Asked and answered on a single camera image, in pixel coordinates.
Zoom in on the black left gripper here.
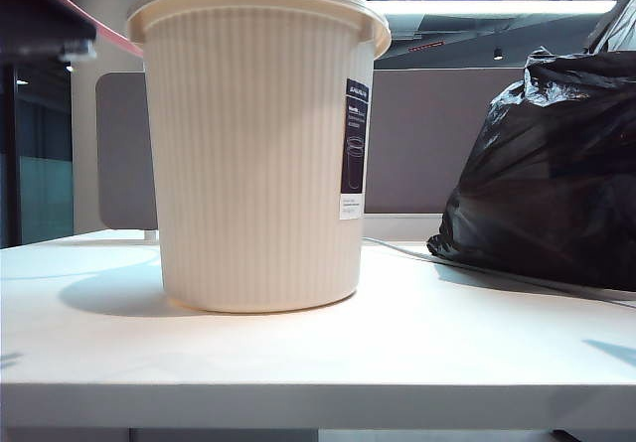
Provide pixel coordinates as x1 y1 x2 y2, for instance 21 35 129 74
0 0 98 66

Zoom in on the pink ring lid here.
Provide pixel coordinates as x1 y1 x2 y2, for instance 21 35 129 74
29 0 155 59

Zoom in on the black garbage bag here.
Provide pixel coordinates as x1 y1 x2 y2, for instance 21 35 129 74
426 0 636 293

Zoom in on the cream ribbed trash can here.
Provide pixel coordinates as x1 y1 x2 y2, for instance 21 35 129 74
126 0 393 313

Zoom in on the beige round column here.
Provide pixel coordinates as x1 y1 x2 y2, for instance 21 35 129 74
69 0 150 234

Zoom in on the grey rounded desk divider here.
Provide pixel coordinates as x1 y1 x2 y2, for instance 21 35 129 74
94 73 159 230

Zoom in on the dark label sticker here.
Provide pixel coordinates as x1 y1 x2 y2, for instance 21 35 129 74
340 77 373 221

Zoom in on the ceiling light strip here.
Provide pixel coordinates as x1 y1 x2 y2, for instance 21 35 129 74
367 0 617 15

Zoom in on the white cable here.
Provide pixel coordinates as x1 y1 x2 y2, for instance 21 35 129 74
361 235 451 265

